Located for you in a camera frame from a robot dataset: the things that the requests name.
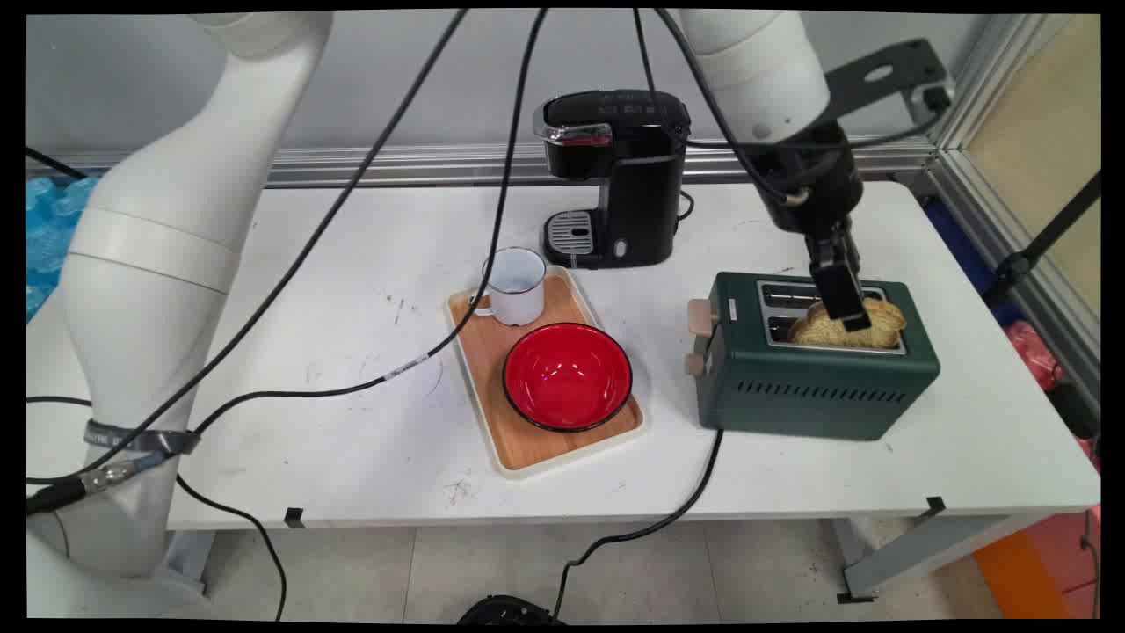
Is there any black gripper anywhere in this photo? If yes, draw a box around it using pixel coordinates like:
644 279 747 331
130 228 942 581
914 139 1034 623
754 121 873 333

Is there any toasted bread slice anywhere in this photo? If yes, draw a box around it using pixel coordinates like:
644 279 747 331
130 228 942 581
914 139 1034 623
787 297 907 351

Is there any dark green two-slot toaster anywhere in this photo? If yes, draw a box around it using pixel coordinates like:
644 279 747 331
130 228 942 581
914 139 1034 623
694 271 941 442

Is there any black tripod stand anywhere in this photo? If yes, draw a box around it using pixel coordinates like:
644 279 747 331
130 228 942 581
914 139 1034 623
993 171 1101 293

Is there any red plastic bag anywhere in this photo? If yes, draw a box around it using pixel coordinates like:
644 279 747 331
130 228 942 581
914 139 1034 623
1005 320 1066 393

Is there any black coffee machine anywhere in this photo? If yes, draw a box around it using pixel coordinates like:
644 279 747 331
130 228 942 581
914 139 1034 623
533 89 693 271

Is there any grey table leg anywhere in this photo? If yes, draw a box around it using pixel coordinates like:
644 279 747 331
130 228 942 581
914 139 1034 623
833 513 1049 605

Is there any red bowl with black rim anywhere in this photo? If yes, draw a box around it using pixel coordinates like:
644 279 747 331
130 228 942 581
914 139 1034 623
502 322 634 433

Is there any white enamel mug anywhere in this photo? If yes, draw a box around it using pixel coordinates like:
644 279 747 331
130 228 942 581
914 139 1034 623
470 247 548 328

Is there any wooden serving tray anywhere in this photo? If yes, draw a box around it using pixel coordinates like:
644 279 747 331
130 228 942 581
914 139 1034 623
446 265 646 480

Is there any black object on floor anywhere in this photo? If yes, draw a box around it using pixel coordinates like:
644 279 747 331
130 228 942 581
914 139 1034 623
455 594 565 625

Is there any blue plastic bag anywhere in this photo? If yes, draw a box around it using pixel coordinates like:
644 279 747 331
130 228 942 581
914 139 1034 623
26 175 103 323

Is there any aluminium frame post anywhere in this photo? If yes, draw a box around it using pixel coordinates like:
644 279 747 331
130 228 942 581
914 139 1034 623
914 13 1101 414

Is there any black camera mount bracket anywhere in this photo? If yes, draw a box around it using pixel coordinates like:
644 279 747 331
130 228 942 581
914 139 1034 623
824 39 956 121

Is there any black toaster power cord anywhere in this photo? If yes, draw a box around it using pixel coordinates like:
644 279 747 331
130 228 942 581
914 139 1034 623
547 428 726 621

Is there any thin black cable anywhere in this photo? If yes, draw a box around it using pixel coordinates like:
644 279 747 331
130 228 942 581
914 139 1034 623
633 9 660 96

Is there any aluminium frame rail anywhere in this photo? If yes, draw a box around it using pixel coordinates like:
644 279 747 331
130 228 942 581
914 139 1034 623
26 139 938 191

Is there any black cable with white label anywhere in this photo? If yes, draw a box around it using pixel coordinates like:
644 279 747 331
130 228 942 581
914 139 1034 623
192 9 549 436

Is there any long black cable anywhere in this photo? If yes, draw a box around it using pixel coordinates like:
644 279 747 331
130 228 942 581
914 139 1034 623
26 9 469 486

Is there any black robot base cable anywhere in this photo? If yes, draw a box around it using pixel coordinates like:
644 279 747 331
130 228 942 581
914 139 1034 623
174 475 289 622

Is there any grey cable strap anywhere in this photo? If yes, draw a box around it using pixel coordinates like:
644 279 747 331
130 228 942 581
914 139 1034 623
84 419 202 455

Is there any metal cable connector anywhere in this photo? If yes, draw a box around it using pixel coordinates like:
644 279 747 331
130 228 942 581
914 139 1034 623
26 452 170 517

